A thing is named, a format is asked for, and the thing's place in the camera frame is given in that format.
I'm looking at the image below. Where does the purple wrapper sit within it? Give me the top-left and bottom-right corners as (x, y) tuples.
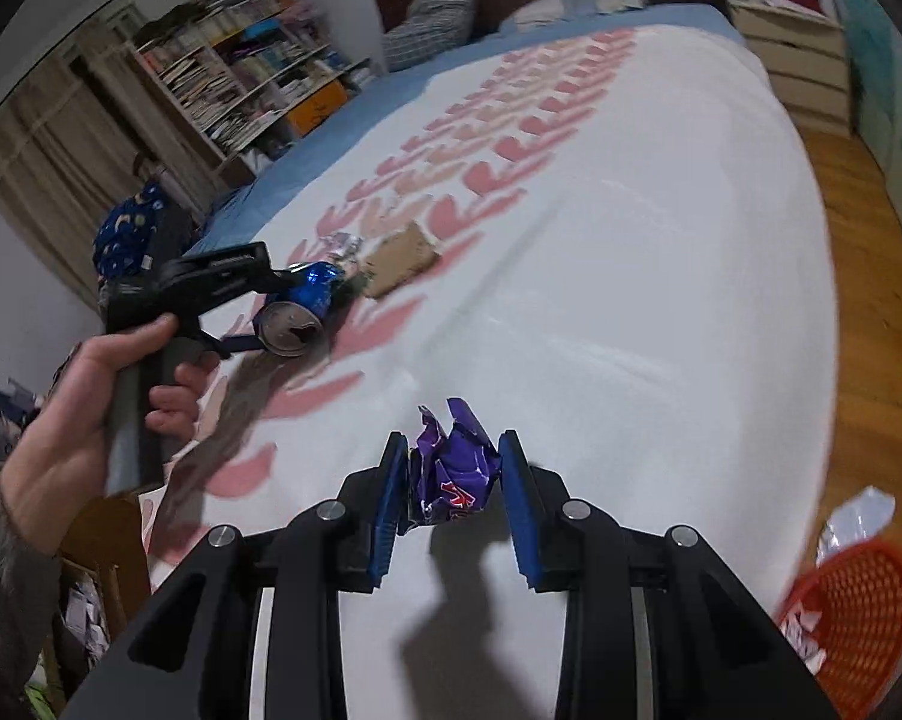
(398, 397), (501, 535)

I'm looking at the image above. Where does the person's left hand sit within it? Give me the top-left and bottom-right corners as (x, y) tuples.
(1, 315), (223, 557)

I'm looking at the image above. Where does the white leaf-print blanket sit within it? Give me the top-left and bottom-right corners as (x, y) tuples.
(140, 24), (842, 720)

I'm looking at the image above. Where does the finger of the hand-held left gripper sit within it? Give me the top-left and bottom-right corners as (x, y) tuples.
(194, 330), (264, 359)
(158, 242), (302, 316)

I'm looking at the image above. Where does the white bookshelf with books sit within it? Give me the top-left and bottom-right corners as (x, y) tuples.
(125, 0), (381, 181)

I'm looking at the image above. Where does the beige curtain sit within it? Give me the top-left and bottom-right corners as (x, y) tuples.
(0, 37), (220, 316)

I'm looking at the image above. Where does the orange storage box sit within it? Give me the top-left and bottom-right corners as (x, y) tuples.
(284, 81), (347, 140)

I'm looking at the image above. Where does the brown cardboard piece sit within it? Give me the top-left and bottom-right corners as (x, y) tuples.
(362, 220), (444, 299)

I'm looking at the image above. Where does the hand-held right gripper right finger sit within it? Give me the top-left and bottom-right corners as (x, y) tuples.
(498, 431), (842, 720)

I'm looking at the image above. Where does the wooden chair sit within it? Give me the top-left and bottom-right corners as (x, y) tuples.
(132, 151), (205, 230)

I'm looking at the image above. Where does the light wooden nightstand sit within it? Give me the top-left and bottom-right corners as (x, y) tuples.
(724, 0), (851, 137)

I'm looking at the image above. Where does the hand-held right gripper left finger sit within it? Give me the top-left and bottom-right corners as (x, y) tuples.
(61, 431), (408, 720)

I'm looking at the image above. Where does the blue star-print blanket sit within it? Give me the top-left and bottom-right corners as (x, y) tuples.
(92, 178), (169, 287)

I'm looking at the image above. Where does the checked grey pillow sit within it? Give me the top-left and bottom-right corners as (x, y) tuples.
(382, 0), (480, 70)

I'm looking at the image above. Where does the blue drink can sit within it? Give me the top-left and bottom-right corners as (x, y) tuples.
(254, 261), (346, 356)

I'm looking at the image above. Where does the person's left forearm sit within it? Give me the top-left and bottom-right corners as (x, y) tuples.
(0, 457), (66, 700)

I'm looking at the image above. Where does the white pillow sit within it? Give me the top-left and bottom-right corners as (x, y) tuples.
(500, 0), (647, 35)

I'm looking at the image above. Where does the orange plastic basket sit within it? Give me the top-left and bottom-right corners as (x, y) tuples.
(775, 540), (902, 718)

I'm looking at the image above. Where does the blue bed sheet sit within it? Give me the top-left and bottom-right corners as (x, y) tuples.
(185, 1), (748, 256)

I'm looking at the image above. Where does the red and white wrapper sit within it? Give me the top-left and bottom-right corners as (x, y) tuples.
(783, 591), (828, 674)

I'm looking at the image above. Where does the wooden side table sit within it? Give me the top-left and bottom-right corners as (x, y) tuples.
(57, 493), (154, 620)

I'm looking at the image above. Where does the white plastic bag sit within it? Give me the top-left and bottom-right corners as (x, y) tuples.
(816, 485), (897, 568)

